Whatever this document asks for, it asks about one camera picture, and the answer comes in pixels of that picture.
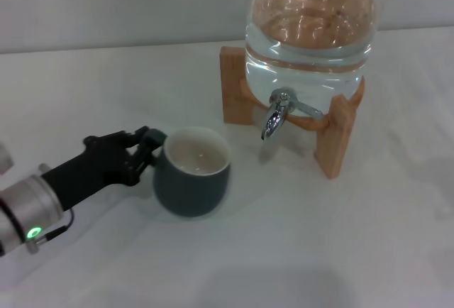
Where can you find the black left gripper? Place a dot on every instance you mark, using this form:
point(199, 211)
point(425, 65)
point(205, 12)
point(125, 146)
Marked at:
point(88, 169)

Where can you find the black ceramic cup white inside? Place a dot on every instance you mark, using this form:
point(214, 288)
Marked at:
point(191, 191)

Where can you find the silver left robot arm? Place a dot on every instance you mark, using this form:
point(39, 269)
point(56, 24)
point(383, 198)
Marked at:
point(28, 201)

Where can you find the chrome faucet with lever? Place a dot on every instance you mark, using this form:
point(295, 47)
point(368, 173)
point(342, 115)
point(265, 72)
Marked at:
point(273, 120)

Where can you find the wooden dispenser stand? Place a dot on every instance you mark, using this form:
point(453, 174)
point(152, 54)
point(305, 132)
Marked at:
point(232, 84)

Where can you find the glass water dispenser jar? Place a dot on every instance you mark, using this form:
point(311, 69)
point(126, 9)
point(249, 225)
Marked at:
point(308, 56)

